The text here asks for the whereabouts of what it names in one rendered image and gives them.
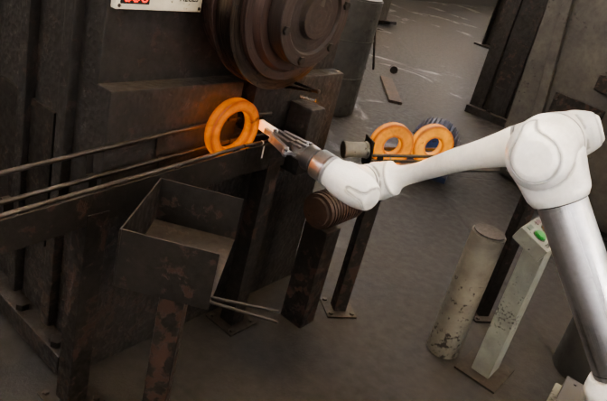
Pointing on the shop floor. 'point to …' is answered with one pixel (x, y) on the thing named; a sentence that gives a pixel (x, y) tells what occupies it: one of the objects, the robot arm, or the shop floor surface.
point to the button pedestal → (508, 312)
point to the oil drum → (355, 48)
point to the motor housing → (314, 255)
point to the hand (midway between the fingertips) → (267, 128)
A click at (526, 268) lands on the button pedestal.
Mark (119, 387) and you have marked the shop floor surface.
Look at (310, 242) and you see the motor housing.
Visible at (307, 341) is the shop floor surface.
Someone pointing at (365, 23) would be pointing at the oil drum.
